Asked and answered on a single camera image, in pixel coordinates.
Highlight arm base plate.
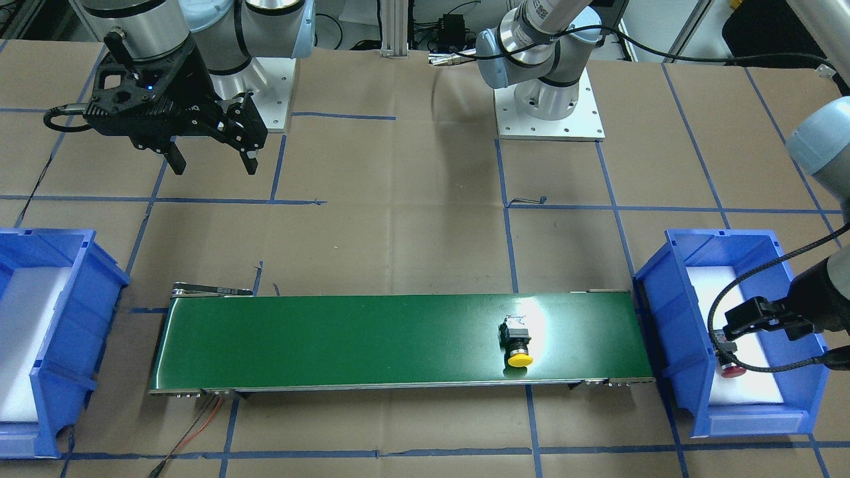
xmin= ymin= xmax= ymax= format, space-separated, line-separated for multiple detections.
xmin=211 ymin=57 xmax=298 ymax=133
xmin=493 ymin=69 xmax=606 ymax=141

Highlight white foam pad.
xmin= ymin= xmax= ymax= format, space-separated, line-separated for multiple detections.
xmin=686 ymin=266 xmax=784 ymax=406
xmin=1 ymin=267 xmax=72 ymax=423

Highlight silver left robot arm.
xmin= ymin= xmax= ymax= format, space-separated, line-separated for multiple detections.
xmin=465 ymin=1 xmax=849 ymax=341

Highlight aluminium frame post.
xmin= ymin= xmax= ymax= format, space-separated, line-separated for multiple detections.
xmin=377 ymin=1 xmax=412 ymax=58

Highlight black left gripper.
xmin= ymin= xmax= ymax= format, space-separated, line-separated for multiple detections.
xmin=722 ymin=296 xmax=823 ymax=341

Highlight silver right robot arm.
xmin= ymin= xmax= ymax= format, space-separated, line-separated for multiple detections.
xmin=43 ymin=1 xmax=316 ymax=175

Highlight red push button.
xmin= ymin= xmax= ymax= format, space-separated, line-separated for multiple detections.
xmin=717 ymin=341 xmax=747 ymax=379

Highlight yellow push button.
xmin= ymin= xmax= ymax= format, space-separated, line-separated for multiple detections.
xmin=499 ymin=315 xmax=533 ymax=368

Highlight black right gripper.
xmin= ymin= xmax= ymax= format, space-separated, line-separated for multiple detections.
xmin=83 ymin=31 xmax=268 ymax=176

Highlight red black conveyor wires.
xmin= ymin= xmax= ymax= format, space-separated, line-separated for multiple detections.
xmin=146 ymin=393 xmax=228 ymax=478

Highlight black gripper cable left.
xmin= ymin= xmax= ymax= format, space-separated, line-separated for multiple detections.
xmin=707 ymin=223 xmax=850 ymax=374

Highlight green conveyor belt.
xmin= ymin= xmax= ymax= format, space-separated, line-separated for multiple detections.
xmin=149 ymin=291 xmax=655 ymax=396

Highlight blue bin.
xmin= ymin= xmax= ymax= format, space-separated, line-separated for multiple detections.
xmin=632 ymin=228 xmax=833 ymax=439
xmin=1 ymin=228 xmax=130 ymax=459

